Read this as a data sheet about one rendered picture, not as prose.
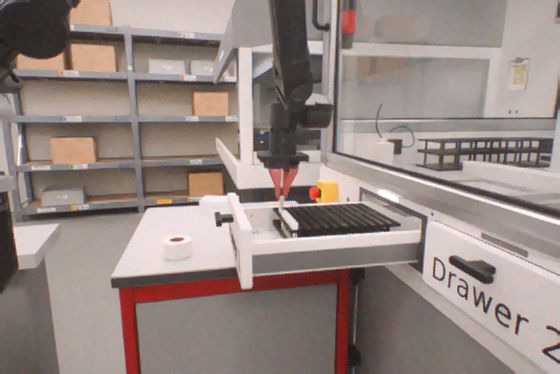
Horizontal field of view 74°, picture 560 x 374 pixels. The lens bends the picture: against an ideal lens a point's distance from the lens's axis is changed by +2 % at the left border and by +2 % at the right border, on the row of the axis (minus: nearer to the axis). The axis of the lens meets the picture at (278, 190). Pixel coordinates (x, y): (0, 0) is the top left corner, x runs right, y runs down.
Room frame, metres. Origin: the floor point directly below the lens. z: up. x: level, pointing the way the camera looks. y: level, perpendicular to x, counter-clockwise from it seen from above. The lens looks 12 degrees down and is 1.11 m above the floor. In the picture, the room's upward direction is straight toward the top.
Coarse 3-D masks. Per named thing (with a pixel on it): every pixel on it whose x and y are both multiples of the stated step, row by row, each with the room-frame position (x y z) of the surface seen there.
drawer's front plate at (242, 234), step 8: (232, 200) 0.78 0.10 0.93; (232, 208) 0.73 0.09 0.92; (240, 208) 0.71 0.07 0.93; (240, 216) 0.65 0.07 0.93; (232, 224) 0.74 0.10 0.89; (240, 224) 0.60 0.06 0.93; (248, 224) 0.60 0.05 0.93; (232, 232) 0.74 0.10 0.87; (240, 232) 0.59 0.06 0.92; (248, 232) 0.58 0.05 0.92; (240, 240) 0.59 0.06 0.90; (248, 240) 0.58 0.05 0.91; (232, 248) 0.75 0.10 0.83; (240, 248) 0.59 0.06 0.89; (248, 248) 0.58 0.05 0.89; (240, 256) 0.60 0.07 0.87; (248, 256) 0.58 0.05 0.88; (240, 264) 0.60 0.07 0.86; (248, 264) 0.58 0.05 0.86; (240, 272) 0.61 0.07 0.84; (248, 272) 0.58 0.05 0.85; (240, 280) 0.61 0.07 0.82; (248, 280) 0.58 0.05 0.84; (248, 288) 0.58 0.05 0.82
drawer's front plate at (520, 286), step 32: (448, 256) 0.56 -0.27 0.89; (480, 256) 0.49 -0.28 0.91; (512, 256) 0.46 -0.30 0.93; (448, 288) 0.55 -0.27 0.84; (480, 288) 0.49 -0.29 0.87; (512, 288) 0.44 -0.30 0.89; (544, 288) 0.40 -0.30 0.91; (480, 320) 0.48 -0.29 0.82; (512, 320) 0.43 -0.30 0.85; (544, 320) 0.39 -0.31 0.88
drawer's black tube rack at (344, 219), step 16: (288, 208) 0.82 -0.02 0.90; (304, 208) 0.82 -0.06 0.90; (320, 208) 0.82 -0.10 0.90; (336, 208) 0.83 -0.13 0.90; (352, 208) 0.82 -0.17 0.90; (368, 208) 0.83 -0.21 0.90; (304, 224) 0.69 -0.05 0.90; (320, 224) 0.69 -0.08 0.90; (336, 224) 0.70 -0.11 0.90; (352, 224) 0.69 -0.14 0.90; (368, 224) 0.70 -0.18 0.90; (384, 224) 0.70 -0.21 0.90
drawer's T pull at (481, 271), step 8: (456, 256) 0.50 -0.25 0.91; (456, 264) 0.49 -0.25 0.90; (464, 264) 0.47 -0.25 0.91; (472, 264) 0.47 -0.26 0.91; (480, 264) 0.47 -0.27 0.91; (488, 264) 0.47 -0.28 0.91; (472, 272) 0.46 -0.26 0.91; (480, 272) 0.45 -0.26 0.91; (488, 272) 0.44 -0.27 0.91; (480, 280) 0.44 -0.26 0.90; (488, 280) 0.44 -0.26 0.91
